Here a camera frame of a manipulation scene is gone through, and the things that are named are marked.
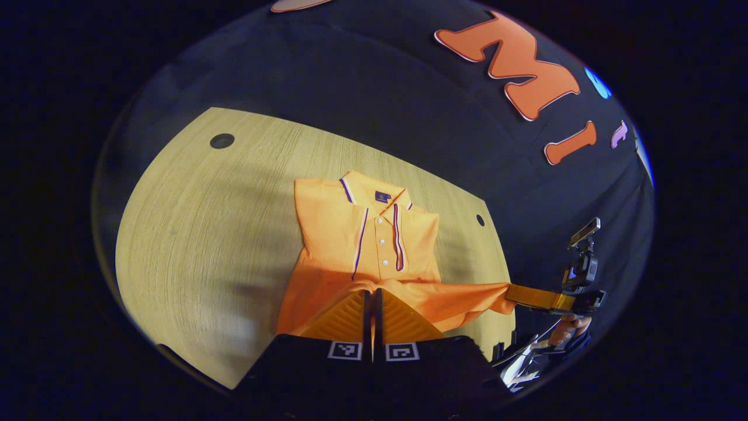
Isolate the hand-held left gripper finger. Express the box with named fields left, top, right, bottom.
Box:
left=374, top=288, right=515, bottom=413
left=234, top=289, right=373, bottom=410

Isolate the orange polo T-shirt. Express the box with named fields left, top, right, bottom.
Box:
left=276, top=171, right=518, bottom=337

